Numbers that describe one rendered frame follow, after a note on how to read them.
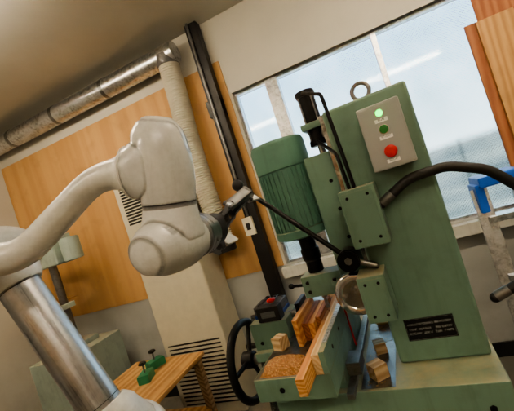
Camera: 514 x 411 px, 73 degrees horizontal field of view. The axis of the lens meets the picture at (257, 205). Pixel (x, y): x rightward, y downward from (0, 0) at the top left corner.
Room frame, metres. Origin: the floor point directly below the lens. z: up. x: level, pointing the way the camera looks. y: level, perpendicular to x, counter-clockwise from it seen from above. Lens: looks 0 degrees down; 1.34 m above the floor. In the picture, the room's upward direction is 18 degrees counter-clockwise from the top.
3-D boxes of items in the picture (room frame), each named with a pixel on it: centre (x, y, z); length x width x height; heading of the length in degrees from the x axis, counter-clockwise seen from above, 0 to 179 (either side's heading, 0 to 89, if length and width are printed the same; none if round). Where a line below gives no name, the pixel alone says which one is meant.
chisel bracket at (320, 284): (1.10, -0.14, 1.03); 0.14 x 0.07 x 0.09; 67
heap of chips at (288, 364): (0.92, 0.06, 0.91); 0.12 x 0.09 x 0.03; 67
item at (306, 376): (1.05, -0.09, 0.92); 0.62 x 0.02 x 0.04; 157
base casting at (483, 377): (1.06, -0.23, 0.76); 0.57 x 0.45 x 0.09; 67
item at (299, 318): (1.10, -0.04, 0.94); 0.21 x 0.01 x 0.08; 157
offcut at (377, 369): (0.92, -0.17, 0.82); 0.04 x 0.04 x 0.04; 16
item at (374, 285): (0.89, -0.23, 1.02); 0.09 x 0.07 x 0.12; 157
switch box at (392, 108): (0.86, -0.36, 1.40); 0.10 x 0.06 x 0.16; 67
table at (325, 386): (1.15, -0.02, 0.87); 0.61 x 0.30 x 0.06; 157
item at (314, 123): (1.06, -0.25, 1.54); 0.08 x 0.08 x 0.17; 67
